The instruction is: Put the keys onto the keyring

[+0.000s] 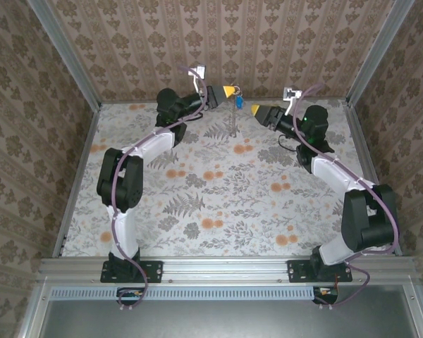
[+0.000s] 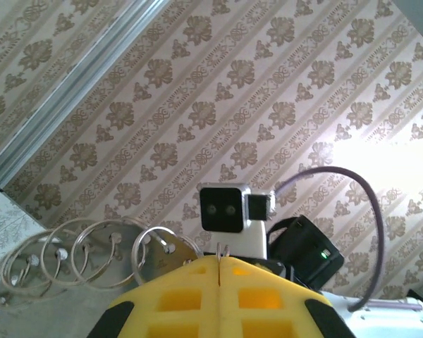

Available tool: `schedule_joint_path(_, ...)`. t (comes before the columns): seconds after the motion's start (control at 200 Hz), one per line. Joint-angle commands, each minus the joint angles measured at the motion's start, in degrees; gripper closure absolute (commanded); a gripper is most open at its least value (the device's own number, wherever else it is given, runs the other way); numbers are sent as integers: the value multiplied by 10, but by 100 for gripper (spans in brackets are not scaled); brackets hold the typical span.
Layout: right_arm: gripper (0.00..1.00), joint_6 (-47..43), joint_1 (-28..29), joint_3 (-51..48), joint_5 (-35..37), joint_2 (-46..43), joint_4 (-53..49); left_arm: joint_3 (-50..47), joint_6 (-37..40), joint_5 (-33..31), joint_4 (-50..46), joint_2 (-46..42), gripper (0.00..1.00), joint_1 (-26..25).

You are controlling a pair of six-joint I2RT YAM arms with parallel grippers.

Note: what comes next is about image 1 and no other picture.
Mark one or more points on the small blue capsule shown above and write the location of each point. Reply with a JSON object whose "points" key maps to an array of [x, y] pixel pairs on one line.
{"points": [[239, 101]]}

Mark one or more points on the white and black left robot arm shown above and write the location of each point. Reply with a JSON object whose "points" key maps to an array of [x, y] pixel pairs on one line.
{"points": [[151, 146]]}

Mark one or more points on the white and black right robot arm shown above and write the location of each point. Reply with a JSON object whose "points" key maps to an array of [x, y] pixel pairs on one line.
{"points": [[338, 172]]}

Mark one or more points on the floral patterned table cover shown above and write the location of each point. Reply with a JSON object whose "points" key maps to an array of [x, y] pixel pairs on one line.
{"points": [[250, 211]]}

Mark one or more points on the black controller board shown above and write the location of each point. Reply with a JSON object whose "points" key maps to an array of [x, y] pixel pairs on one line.
{"points": [[326, 295], [130, 295]]}

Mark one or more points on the grey metal sheet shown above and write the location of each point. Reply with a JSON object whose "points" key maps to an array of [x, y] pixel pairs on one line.
{"points": [[232, 320]]}

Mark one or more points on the thin aluminium wall rail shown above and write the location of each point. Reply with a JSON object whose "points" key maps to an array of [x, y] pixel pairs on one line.
{"points": [[127, 102]]}

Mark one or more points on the aluminium side rail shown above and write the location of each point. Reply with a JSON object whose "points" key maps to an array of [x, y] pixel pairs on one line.
{"points": [[78, 169], [366, 158]]}

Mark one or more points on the aluminium corner post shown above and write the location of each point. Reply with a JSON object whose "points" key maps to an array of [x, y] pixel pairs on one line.
{"points": [[67, 53], [378, 53]]}

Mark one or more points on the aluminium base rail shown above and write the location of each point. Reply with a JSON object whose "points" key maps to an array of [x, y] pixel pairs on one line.
{"points": [[225, 269]]}

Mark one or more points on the aluminium frame bar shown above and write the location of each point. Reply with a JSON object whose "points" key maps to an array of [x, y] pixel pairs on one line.
{"points": [[421, 313], [33, 317]]}

